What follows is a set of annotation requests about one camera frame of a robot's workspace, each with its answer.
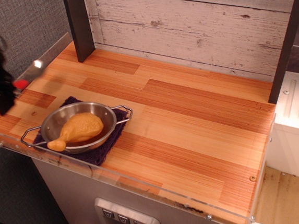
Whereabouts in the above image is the red handled metal spoon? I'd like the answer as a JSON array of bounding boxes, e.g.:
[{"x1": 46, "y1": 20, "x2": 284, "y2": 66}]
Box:
[{"x1": 0, "y1": 58, "x2": 48, "y2": 118}]

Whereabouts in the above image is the clear acrylic edge guard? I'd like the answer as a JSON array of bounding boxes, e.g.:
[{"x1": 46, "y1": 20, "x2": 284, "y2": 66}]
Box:
[{"x1": 0, "y1": 101, "x2": 275, "y2": 224}]

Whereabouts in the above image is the yellow toy chicken drumstick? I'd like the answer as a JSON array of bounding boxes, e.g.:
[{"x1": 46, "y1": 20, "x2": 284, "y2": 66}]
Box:
[{"x1": 47, "y1": 112, "x2": 104, "y2": 151}]

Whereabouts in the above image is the grey toy fridge cabinet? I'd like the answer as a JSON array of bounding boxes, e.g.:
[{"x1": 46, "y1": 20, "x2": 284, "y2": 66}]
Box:
[{"x1": 33, "y1": 159, "x2": 219, "y2": 224}]

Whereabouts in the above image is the silver dispenser button panel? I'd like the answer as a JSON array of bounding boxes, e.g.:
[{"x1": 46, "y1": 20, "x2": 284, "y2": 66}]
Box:
[{"x1": 94, "y1": 197, "x2": 160, "y2": 224}]

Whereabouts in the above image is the white toy sink unit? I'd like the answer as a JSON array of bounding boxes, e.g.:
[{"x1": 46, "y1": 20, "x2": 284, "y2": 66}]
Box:
[{"x1": 266, "y1": 72, "x2": 299, "y2": 176}]

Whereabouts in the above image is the steel pan with handles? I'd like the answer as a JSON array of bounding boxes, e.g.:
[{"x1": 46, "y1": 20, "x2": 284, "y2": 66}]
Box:
[{"x1": 20, "y1": 102, "x2": 133, "y2": 154}]

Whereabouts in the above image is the dark left shelf post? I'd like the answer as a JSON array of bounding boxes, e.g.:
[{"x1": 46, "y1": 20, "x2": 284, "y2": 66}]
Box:
[{"x1": 63, "y1": 0, "x2": 95, "y2": 62}]

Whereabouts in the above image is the dark shelf post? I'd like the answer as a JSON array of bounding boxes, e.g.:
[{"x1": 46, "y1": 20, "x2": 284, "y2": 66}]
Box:
[
  {"x1": 268, "y1": 0, "x2": 299, "y2": 104},
  {"x1": 63, "y1": 0, "x2": 95, "y2": 62}
]

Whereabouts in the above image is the dark right shelf post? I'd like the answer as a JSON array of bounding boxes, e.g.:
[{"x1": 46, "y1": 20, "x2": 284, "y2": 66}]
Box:
[{"x1": 268, "y1": 0, "x2": 299, "y2": 104}]

